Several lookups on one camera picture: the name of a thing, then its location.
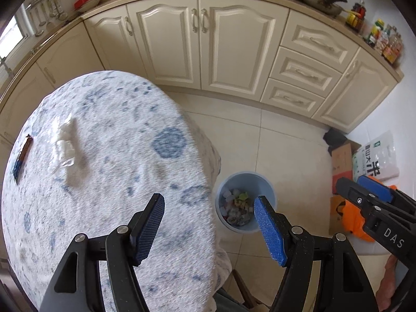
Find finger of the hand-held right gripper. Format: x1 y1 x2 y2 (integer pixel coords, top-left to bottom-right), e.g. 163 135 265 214
335 177 383 217
356 174 416 217

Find kitchen window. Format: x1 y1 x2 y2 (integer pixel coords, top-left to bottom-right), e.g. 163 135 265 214
0 6 32 57

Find pile of discarded wrappers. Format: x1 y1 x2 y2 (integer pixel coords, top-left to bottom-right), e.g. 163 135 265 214
220 187 256 227

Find beige kitchen countertop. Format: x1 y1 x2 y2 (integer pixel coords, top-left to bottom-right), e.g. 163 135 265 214
0 0 405 105

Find cream cabinet drawer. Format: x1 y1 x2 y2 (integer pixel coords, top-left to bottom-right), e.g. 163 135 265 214
260 78 326 118
269 47 343 99
278 9 361 72

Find person's right hand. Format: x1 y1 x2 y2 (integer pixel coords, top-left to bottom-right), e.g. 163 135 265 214
376 253 402 304

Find small brown cardboard box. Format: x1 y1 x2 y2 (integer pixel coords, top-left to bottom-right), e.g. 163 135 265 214
328 195 350 236

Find red brown cardboard box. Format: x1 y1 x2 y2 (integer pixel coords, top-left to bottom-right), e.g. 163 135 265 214
330 141 362 196

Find green capped sauce bottle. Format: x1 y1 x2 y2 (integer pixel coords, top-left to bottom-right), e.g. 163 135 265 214
367 19 384 48

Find white green printed sack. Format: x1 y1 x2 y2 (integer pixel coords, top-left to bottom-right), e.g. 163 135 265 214
352 130 400 183

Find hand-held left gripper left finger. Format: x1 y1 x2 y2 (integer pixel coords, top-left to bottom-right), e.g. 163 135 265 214
39 193 166 312

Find crumpled translucent plastic bag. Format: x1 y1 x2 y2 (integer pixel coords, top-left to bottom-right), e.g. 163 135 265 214
49 115 80 177

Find black cloth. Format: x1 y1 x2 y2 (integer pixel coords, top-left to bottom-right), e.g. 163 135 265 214
323 127 350 152

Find amber oil bottle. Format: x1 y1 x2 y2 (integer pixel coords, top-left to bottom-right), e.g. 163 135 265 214
392 31 405 64
383 28 398 60

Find brown and blue wrapper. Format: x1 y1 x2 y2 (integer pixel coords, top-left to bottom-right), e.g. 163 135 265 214
13 134 34 181

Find cream kitchen base cabinets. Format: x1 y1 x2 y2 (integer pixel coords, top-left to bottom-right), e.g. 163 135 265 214
0 0 402 144

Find person's grey trouser leg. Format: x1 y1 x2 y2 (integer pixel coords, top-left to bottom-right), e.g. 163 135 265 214
214 291 248 312

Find brown wooden chair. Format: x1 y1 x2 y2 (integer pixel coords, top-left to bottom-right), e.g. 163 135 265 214
232 269 271 310

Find blue plastic trash bin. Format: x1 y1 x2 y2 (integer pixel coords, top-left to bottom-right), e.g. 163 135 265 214
215 171 278 234

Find orange plastic bag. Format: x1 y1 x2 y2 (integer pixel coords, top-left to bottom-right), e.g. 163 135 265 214
342 185 399 243

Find cream cabinet door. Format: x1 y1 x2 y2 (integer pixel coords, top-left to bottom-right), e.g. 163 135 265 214
0 62 56 139
35 22 106 88
312 47 399 134
198 0 291 102
127 0 201 90
83 6 139 73

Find row of hanging steel ladles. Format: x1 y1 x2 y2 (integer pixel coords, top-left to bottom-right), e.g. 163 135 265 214
29 0 68 37

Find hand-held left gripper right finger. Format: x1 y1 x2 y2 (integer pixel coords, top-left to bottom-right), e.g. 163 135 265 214
253 196 378 312

